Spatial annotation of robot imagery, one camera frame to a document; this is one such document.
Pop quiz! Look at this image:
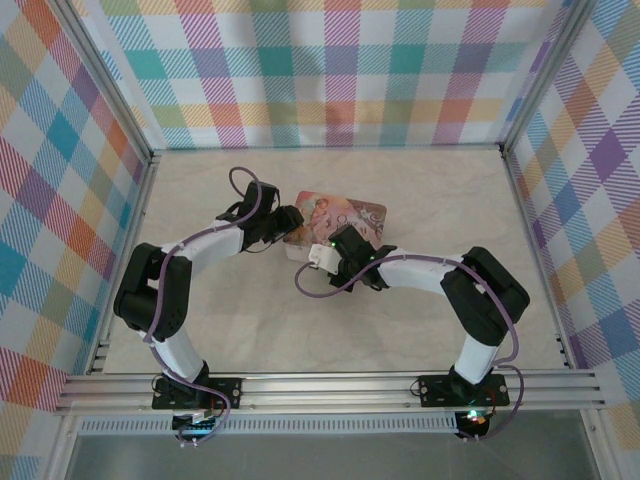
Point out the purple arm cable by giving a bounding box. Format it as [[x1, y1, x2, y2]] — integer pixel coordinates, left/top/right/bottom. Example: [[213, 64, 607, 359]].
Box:
[[294, 252, 527, 444], [143, 165, 281, 447]]

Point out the circuit board with green light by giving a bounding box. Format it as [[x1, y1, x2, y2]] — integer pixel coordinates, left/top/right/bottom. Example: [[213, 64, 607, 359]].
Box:
[[455, 407, 495, 442]]

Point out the circuit board with usb plug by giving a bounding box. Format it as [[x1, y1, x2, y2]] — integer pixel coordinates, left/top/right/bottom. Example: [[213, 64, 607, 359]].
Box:
[[171, 408, 227, 449]]

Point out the wide aluminium mounting rail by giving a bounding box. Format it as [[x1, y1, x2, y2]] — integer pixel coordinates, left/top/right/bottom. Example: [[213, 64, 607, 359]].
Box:
[[55, 368, 607, 417]]

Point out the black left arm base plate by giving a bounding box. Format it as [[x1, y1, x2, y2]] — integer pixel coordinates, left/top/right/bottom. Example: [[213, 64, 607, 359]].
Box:
[[151, 374, 244, 412]]

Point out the slotted grey cable duct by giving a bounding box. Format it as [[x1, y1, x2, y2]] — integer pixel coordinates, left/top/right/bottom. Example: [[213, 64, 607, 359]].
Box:
[[78, 417, 460, 436]]

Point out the illustrated pink tin box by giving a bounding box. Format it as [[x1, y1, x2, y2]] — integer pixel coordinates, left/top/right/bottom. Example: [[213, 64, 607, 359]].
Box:
[[282, 189, 391, 264]]

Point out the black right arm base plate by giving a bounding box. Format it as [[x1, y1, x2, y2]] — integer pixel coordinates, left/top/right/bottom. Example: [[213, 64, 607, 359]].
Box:
[[409, 372, 510, 409]]

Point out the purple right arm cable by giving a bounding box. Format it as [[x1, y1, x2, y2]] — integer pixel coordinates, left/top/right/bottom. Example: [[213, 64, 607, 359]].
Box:
[[294, 252, 527, 444]]

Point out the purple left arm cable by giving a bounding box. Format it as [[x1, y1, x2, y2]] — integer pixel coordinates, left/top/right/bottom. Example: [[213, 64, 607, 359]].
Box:
[[143, 165, 281, 447]]

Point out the aluminium frame post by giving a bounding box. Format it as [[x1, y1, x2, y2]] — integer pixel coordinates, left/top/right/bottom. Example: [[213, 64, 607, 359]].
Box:
[[62, 0, 154, 157], [499, 0, 599, 151]]

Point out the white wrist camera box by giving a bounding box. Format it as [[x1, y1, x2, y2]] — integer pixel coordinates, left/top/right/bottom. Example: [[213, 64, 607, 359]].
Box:
[[306, 243, 343, 275]]

